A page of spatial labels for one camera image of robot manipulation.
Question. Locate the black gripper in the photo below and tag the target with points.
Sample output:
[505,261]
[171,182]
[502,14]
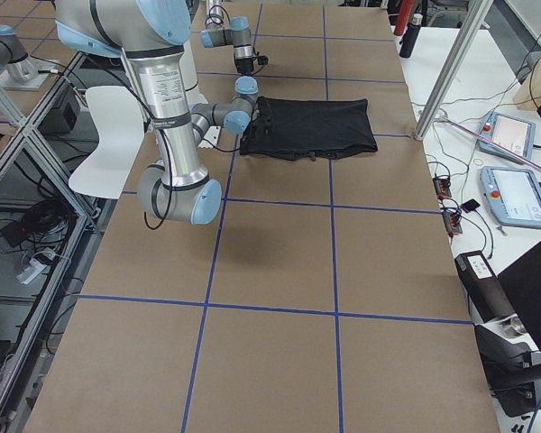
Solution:
[242,66]

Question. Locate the black graphic t-shirt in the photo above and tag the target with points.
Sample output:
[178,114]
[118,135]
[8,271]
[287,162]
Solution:
[312,129]

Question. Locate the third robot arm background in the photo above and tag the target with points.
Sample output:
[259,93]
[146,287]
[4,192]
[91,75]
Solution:
[18,71]

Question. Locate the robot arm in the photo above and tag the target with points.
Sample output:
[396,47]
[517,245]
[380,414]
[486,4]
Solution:
[151,35]
[222,30]

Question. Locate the white plastic chair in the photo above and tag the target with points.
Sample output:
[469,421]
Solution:
[119,124]

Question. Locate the black insulated bottle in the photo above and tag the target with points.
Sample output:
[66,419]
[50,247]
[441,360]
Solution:
[409,38]

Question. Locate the red bottle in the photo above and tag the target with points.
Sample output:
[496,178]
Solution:
[403,17]

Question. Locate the reacher grabber tool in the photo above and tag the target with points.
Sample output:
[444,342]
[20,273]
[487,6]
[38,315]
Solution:
[489,146]

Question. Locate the orange circuit board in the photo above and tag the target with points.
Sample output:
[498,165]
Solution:
[442,187]

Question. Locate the brown paper table cover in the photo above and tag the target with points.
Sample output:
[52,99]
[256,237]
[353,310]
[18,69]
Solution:
[323,298]

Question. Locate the far blue teach pendant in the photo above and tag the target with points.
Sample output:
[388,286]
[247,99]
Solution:
[514,134]

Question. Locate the blue teach pendant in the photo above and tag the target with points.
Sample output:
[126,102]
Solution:
[514,134]
[513,196]

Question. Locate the near blue teach pendant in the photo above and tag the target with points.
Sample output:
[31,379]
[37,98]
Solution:
[513,196]

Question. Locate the black box on table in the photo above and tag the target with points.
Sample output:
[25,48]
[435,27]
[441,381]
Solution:
[483,286]

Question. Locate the black monitor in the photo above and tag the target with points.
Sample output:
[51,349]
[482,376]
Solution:
[521,282]

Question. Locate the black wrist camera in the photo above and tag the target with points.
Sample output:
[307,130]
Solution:
[263,123]
[262,60]

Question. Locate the aluminium frame post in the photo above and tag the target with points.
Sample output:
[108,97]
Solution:
[462,43]

